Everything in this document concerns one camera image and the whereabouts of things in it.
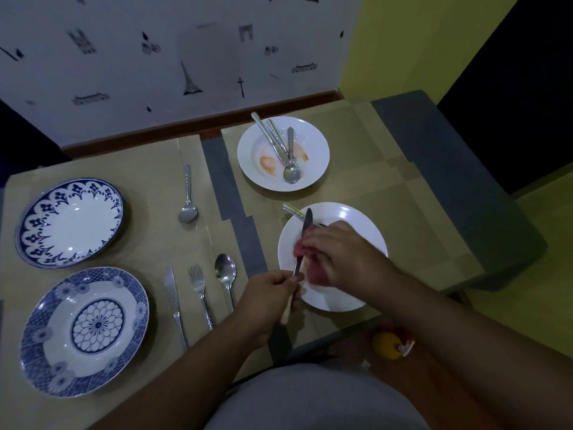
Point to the white plate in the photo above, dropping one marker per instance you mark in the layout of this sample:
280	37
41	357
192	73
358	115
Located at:
313	147
353	214

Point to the steel spoon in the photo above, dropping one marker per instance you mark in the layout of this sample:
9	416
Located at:
225	268
188	214
291	175

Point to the yellow red toy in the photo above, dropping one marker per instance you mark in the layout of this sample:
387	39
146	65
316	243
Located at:
407	347

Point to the red cleaning cloth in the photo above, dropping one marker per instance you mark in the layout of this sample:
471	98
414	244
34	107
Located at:
318	275

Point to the steel knife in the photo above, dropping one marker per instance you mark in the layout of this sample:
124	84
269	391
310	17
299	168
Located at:
171	286
306	223
258	123

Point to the blue floral rim plate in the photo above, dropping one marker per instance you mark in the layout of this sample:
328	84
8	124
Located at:
74	221

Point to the person's left hand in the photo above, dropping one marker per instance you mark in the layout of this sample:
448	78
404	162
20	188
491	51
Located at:
264	304

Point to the pile of steel cutlery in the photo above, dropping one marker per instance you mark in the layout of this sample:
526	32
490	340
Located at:
293	211

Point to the person's grey shirt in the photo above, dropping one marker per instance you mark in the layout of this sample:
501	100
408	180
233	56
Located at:
313	398

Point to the blue geometric rim plate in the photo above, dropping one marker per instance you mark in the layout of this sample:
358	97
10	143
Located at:
97	326

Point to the person's right hand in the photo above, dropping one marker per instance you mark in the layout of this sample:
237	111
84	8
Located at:
353	264

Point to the person's left forearm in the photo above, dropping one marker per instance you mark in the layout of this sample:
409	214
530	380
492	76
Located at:
179	385

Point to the beige woven placemat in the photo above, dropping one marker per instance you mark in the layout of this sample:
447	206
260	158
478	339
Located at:
147	188
367	143
18	412
425	228

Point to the brown wooden baseboard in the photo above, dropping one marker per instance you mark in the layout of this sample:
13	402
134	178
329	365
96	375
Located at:
179	129

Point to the steel fork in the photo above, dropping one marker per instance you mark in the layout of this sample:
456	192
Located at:
197	277
273	128

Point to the black furniture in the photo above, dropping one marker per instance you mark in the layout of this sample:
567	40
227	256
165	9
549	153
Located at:
515	94

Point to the person's right forearm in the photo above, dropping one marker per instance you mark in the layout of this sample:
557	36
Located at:
483	349

